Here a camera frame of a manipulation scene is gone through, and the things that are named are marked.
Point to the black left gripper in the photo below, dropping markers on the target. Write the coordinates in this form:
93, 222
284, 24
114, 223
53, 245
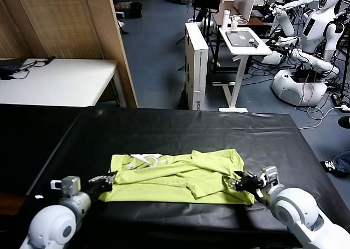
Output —
99, 190

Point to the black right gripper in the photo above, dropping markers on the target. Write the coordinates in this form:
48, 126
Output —
251, 186

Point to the yellow-green t-shirt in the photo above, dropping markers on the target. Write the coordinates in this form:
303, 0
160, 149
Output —
169, 183

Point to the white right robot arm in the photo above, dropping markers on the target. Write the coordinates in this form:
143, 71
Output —
295, 210

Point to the white rounded robot base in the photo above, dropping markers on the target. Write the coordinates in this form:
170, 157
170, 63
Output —
290, 91

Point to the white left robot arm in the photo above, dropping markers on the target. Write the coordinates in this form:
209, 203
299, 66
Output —
52, 227

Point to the white jointed robot arm segment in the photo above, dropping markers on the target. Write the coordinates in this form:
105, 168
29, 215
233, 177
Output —
314, 61

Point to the black plastic table cover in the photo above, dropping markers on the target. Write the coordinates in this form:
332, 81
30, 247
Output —
191, 128

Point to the white rectangular table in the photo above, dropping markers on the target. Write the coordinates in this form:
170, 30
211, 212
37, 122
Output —
68, 82

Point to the blue jeans leg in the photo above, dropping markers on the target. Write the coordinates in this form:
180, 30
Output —
344, 164

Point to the tall white cardboard box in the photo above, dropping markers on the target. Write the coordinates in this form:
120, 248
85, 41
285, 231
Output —
197, 68

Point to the black power strip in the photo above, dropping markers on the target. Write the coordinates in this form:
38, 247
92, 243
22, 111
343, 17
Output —
336, 99

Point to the white robot shell piece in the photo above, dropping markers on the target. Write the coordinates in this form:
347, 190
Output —
273, 58

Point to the white height-adjustable side desk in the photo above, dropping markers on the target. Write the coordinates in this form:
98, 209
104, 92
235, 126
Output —
246, 50

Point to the small black device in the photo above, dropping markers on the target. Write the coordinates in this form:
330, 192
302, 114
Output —
254, 43

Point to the grey closed laptop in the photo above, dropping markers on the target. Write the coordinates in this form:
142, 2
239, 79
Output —
240, 38

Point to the black pouch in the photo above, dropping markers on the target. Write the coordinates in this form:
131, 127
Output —
9, 69

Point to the black tripod pole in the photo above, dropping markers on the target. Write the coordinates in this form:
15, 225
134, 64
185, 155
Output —
345, 68

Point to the small white desk gadget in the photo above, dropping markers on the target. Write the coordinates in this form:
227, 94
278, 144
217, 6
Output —
235, 23

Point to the brown wooden desk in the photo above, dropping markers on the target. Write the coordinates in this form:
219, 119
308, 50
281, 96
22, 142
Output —
254, 22

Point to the white thermos bottle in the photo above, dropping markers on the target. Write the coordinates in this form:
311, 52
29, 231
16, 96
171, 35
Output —
225, 20

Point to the white headless humanoid robot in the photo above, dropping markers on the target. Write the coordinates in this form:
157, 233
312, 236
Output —
284, 22

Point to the wooden partition panel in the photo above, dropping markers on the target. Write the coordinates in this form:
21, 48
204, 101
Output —
68, 19

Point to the white humanoid robot with head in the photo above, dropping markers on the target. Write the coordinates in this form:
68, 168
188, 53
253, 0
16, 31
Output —
314, 32

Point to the black bin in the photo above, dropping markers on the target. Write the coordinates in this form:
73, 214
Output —
136, 11

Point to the white curved panel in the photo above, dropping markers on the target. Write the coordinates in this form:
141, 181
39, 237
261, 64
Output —
246, 2

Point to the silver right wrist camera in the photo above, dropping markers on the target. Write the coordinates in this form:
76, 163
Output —
270, 175

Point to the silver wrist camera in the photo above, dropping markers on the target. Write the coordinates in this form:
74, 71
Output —
270, 175
69, 186

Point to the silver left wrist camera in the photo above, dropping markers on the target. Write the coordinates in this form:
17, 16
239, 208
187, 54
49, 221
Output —
69, 186

